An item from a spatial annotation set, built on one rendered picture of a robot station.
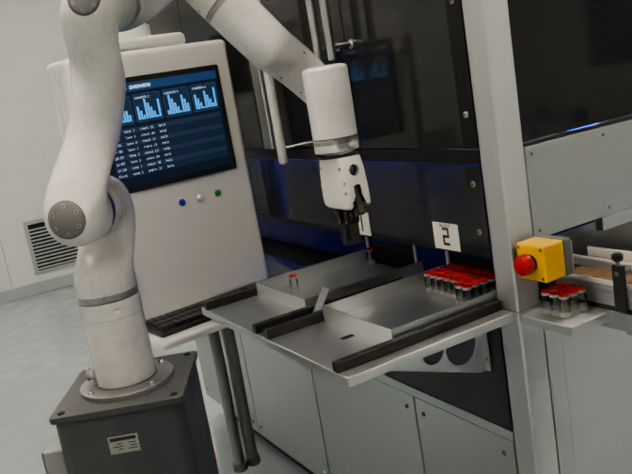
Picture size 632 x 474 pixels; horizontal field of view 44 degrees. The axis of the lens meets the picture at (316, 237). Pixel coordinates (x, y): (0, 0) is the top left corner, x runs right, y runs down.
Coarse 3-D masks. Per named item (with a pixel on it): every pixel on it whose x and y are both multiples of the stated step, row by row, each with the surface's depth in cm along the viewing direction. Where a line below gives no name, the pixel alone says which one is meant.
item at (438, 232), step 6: (432, 222) 171; (438, 222) 169; (438, 228) 169; (450, 228) 165; (456, 228) 164; (438, 234) 170; (444, 234) 168; (450, 234) 166; (456, 234) 164; (438, 240) 170; (450, 240) 166; (456, 240) 165; (438, 246) 171; (444, 246) 169; (450, 246) 167; (456, 246) 165
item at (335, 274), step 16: (352, 256) 212; (304, 272) 205; (320, 272) 207; (336, 272) 208; (352, 272) 205; (368, 272) 202; (384, 272) 200; (400, 272) 188; (416, 272) 191; (272, 288) 190; (288, 288) 200; (304, 288) 198; (320, 288) 195; (336, 288) 193; (352, 288) 182; (288, 304) 184; (304, 304) 177
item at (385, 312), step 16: (384, 288) 176; (400, 288) 179; (416, 288) 181; (336, 304) 170; (352, 304) 173; (368, 304) 175; (384, 304) 174; (400, 304) 172; (416, 304) 170; (432, 304) 168; (448, 304) 166; (464, 304) 155; (480, 304) 157; (336, 320) 165; (352, 320) 159; (368, 320) 165; (384, 320) 163; (400, 320) 161; (416, 320) 150; (432, 320) 151; (368, 336) 155; (384, 336) 149
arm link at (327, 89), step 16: (336, 64) 138; (304, 80) 140; (320, 80) 137; (336, 80) 137; (320, 96) 138; (336, 96) 138; (320, 112) 139; (336, 112) 138; (352, 112) 140; (320, 128) 139; (336, 128) 139; (352, 128) 140
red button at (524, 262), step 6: (516, 258) 145; (522, 258) 144; (528, 258) 144; (516, 264) 145; (522, 264) 144; (528, 264) 144; (534, 264) 144; (516, 270) 146; (522, 270) 144; (528, 270) 144
